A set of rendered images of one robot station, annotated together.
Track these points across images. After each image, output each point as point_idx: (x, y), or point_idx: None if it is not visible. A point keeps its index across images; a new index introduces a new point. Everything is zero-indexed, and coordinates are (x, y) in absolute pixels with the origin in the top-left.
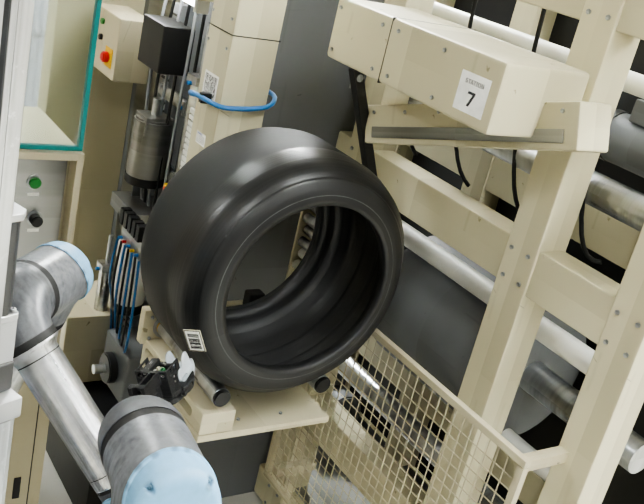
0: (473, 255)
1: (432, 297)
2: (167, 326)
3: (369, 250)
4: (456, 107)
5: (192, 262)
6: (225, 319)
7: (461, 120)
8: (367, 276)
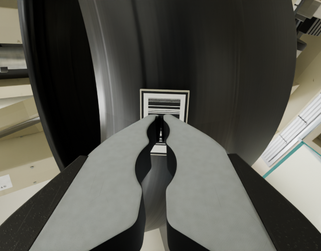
0: (8, 13)
1: None
2: (250, 101)
3: (81, 29)
4: (4, 176)
5: (145, 229)
6: (101, 141)
7: None
8: (75, 5)
